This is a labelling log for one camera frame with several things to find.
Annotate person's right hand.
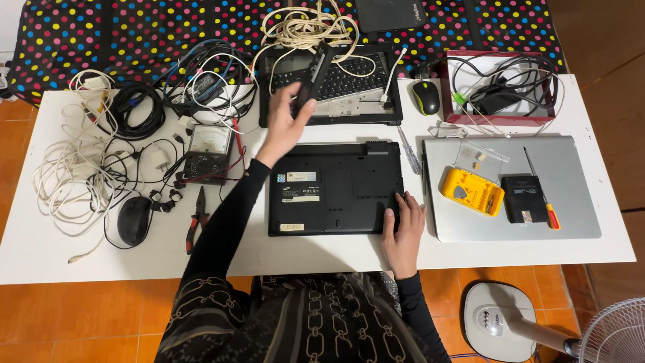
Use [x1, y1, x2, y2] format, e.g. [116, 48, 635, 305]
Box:
[381, 192, 428, 281]

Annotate person's left hand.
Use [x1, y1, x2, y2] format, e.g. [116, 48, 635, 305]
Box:
[255, 83, 318, 169]

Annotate black laptop battery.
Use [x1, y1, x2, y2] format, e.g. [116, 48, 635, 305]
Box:
[292, 42, 337, 120]

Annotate black laptop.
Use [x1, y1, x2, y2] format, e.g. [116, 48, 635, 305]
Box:
[266, 140, 406, 237]

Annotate red multimeter probe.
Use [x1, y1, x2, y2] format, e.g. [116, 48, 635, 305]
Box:
[231, 116, 247, 176]

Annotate black analog multimeter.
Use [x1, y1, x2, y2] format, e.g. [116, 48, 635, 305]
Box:
[182, 123, 234, 186]

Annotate yellow screwdriver bit case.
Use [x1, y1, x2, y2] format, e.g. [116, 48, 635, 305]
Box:
[440, 140, 510, 218]

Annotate silver laptop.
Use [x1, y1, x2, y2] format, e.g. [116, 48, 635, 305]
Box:
[422, 134, 603, 244]

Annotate white fan base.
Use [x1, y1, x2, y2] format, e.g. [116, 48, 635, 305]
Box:
[459, 281, 581, 363]

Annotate white charger plug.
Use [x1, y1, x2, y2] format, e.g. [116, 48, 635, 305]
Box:
[149, 146, 172, 172]

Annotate small black box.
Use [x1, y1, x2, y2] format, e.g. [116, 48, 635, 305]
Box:
[501, 174, 550, 225]

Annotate black and green mouse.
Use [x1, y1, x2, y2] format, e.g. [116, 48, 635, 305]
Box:
[412, 80, 441, 117]

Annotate red and yellow screwdriver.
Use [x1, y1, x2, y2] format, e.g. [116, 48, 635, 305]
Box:
[522, 146, 561, 231]

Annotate red cardboard box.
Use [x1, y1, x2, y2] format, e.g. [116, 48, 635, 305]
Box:
[439, 50, 558, 127]

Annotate black flat device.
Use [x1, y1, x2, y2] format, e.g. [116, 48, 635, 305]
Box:
[354, 0, 428, 34]

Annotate black computer mouse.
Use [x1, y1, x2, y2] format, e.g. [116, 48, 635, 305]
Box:
[116, 196, 153, 247]

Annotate white fan grille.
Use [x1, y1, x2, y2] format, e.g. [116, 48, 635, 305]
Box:
[578, 297, 645, 363]

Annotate black laptop keyboard frame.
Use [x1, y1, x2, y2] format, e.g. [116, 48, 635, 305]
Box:
[257, 42, 404, 128]

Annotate clear handle screwdriver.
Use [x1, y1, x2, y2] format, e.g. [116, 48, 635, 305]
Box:
[396, 125, 423, 176]

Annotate blue and black cable pile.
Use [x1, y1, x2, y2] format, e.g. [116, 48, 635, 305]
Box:
[155, 39, 259, 128]

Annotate cream cable bundle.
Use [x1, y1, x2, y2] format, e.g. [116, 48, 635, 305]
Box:
[251, 0, 380, 97]

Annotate red handle pliers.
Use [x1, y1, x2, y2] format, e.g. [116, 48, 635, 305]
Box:
[185, 186, 210, 256]

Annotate white usb cable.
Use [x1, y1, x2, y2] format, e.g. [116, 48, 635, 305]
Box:
[380, 47, 408, 108]

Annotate black chain print garment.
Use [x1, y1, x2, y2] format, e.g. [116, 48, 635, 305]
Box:
[154, 271, 444, 363]

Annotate thin black cable tangle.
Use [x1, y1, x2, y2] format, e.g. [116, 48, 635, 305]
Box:
[89, 132, 188, 251]

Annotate black coiled cable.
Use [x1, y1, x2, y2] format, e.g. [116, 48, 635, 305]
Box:
[107, 83, 166, 141]

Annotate black power adapter cables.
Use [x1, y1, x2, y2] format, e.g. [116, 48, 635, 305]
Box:
[448, 52, 561, 118]

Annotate white cable pile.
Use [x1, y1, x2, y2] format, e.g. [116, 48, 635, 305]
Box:
[32, 69, 133, 266]

